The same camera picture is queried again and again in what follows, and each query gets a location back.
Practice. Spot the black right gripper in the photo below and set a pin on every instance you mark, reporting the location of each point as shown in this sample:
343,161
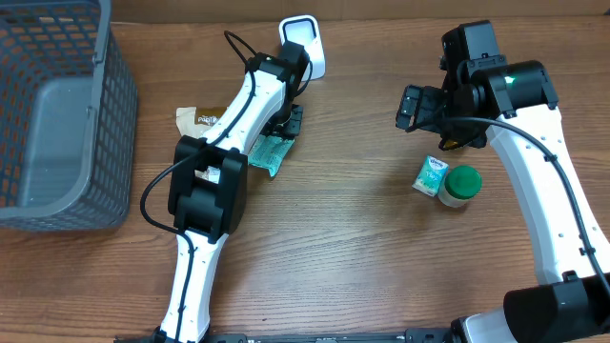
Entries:
416,108

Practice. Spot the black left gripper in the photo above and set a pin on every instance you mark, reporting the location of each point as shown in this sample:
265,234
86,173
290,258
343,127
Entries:
292,131

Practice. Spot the teal snack packet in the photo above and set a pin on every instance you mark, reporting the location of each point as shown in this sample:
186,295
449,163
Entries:
268,153

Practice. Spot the teal tissue pack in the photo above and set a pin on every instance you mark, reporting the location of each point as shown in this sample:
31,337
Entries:
430,176

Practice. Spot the green lid jar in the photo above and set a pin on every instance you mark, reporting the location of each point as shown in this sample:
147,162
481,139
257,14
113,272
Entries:
459,186

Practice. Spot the brown snack bag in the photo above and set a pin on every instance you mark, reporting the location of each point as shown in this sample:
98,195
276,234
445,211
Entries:
194,121

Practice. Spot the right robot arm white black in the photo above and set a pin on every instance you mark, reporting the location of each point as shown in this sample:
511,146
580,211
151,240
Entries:
486,101

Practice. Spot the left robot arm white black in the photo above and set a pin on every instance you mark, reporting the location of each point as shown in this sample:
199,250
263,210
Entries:
208,190

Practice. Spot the white barcode scanner stand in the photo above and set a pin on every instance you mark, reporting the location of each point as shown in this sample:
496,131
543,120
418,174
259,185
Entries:
304,30

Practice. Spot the dark grey plastic basket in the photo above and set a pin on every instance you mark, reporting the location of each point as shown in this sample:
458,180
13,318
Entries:
68,117

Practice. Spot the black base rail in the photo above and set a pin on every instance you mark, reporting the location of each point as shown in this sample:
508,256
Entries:
412,335

